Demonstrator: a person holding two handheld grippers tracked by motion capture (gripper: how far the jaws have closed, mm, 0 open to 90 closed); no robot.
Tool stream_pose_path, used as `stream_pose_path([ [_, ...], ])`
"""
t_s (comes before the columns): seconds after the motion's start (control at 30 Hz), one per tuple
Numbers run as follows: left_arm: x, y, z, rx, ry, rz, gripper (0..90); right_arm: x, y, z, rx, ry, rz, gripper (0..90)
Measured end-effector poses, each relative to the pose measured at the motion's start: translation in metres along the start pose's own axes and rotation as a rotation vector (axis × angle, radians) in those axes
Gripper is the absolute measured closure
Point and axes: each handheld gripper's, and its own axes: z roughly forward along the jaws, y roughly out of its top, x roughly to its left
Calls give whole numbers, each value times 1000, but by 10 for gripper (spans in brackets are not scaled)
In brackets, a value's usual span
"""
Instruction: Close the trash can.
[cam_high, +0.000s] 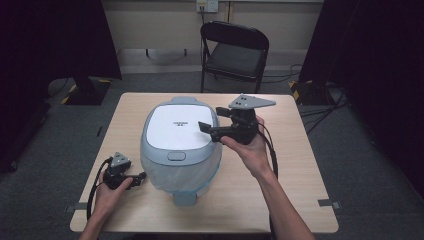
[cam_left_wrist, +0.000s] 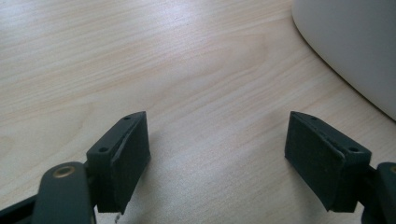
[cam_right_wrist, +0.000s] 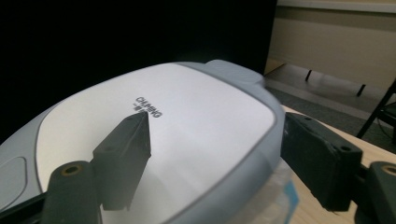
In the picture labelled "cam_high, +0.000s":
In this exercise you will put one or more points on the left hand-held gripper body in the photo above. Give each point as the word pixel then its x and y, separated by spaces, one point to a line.
pixel 116 171

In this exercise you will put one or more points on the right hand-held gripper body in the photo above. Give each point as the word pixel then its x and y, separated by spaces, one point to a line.
pixel 245 126

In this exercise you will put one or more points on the grey white lidded trash can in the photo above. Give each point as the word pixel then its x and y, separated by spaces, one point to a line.
pixel 180 133

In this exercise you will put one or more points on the person's right hand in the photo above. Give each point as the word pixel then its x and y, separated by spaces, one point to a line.
pixel 251 155

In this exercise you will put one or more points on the person's left hand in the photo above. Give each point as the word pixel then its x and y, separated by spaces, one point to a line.
pixel 108 200

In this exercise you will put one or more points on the black pen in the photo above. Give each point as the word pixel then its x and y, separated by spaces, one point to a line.
pixel 99 131

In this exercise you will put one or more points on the grey tape strip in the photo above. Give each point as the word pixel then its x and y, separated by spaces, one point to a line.
pixel 74 207
pixel 329 203

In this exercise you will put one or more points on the black folding chair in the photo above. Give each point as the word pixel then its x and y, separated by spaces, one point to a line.
pixel 235 55

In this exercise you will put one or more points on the black stand base yellow stripes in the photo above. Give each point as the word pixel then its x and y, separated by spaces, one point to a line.
pixel 308 95
pixel 87 93

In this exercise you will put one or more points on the dark curtain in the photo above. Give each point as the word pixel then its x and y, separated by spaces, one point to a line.
pixel 50 50
pixel 376 66

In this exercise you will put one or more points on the white wall socket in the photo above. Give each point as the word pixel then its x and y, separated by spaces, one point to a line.
pixel 207 5

